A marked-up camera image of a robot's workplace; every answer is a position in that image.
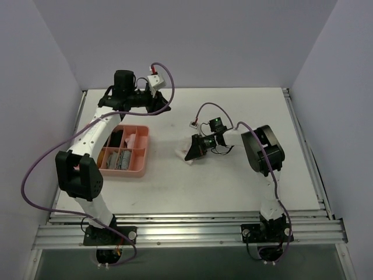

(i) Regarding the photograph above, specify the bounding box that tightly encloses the white underwear with pink trim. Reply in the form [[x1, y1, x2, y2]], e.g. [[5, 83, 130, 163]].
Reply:
[[175, 138, 194, 165]]

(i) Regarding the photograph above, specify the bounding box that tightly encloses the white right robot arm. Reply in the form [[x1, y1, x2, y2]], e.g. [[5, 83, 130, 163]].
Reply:
[[177, 117, 285, 241]]

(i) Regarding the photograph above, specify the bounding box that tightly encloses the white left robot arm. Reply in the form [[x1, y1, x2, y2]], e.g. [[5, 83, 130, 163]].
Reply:
[[55, 64, 171, 244]]

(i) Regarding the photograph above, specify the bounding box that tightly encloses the pink rolled cloth in tray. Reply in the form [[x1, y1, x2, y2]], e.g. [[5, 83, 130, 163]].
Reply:
[[124, 134, 136, 149]]

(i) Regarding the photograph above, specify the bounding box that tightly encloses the pink plastic organizer tray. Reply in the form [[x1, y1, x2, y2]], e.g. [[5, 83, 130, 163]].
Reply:
[[99, 125, 150, 178]]

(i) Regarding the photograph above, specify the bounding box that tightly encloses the grey rolled cloth in tray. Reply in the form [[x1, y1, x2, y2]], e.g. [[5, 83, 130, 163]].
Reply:
[[106, 150, 132, 171]]

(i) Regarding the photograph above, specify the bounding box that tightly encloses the orange rolled cloth in tray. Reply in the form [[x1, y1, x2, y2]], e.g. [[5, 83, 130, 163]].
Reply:
[[97, 150, 105, 167]]

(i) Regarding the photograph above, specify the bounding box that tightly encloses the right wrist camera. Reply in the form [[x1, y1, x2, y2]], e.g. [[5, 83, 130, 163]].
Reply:
[[189, 121, 199, 130]]

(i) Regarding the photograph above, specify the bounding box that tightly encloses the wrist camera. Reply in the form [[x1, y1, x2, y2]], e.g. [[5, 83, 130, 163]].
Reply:
[[146, 66, 166, 94], [189, 121, 199, 130]]

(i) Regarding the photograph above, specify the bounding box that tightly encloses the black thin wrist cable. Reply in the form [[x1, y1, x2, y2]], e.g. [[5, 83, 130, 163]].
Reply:
[[209, 144, 235, 156]]

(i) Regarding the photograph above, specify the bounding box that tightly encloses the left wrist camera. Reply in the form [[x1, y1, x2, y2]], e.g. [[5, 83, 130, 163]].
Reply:
[[146, 66, 166, 94]]

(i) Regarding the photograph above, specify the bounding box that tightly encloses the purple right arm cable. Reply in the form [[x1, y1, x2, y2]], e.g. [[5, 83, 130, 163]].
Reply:
[[193, 102, 293, 261]]

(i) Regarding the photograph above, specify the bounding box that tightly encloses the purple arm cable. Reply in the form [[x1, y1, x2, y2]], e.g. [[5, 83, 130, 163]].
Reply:
[[193, 102, 293, 261], [21, 62, 175, 267]]

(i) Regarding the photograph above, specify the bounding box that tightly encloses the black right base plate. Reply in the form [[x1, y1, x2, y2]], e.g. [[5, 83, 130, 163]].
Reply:
[[240, 223, 294, 244]]

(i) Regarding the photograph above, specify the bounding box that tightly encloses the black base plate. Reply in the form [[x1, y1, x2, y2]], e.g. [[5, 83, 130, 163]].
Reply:
[[83, 225, 137, 246], [240, 223, 294, 244]]

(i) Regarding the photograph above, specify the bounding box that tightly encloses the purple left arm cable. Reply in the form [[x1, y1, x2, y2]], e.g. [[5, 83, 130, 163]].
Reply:
[[21, 62, 175, 267]]

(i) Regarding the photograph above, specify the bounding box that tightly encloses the aluminium frame rail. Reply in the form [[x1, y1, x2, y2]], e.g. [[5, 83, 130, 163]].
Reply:
[[33, 219, 347, 250]]

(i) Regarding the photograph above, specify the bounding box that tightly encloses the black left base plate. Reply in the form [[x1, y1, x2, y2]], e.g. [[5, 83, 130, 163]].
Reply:
[[83, 225, 137, 246]]

